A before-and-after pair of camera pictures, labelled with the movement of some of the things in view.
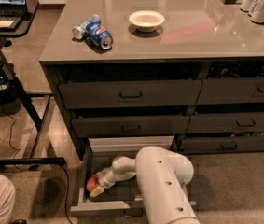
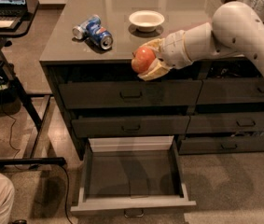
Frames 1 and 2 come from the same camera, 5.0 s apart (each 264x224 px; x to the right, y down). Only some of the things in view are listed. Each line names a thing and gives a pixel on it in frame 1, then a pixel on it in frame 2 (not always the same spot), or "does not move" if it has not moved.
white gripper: (105, 180) to (173, 50)
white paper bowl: (145, 21) does not move
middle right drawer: (245, 122) does not move
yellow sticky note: (2, 23) does not move
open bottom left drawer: (123, 198) does not move
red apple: (90, 184) to (143, 58)
